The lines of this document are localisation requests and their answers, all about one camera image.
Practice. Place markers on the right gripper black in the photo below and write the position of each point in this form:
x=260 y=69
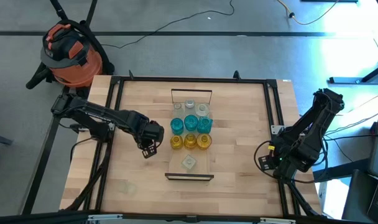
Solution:
x=287 y=161

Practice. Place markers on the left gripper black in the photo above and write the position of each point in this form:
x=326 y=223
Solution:
x=151 y=133

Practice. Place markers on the yellow textured glass vase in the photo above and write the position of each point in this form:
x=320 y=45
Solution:
x=204 y=141
x=190 y=141
x=176 y=142

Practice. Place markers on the blue textured glass vase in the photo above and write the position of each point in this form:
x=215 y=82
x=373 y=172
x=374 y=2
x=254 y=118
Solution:
x=191 y=123
x=204 y=125
x=177 y=126

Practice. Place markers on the square clear glass vase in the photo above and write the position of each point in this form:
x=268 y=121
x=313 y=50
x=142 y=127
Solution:
x=189 y=162

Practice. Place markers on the clear diamond-cut glass vase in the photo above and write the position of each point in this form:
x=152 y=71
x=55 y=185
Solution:
x=202 y=109

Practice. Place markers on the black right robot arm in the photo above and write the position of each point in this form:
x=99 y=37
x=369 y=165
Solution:
x=322 y=109

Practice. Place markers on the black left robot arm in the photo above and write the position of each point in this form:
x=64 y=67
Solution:
x=92 y=113

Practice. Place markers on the black desk foot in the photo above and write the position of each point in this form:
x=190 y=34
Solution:
x=344 y=80

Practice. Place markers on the orange and black shop vacuum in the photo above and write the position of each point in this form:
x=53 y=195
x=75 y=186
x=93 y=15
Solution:
x=74 y=62

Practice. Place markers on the black stand legs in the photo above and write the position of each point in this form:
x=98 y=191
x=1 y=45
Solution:
x=59 y=9

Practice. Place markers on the silver corner bracket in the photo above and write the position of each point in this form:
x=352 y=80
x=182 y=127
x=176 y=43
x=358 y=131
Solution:
x=274 y=129
x=111 y=126

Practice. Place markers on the silver aluminium bracket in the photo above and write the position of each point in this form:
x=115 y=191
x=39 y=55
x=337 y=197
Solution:
x=277 y=221
x=105 y=217

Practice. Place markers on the black aluminium table frame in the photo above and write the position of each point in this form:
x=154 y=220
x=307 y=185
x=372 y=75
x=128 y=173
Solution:
x=207 y=79

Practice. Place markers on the grey floor bracket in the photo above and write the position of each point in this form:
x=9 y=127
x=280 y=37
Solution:
x=1 y=139

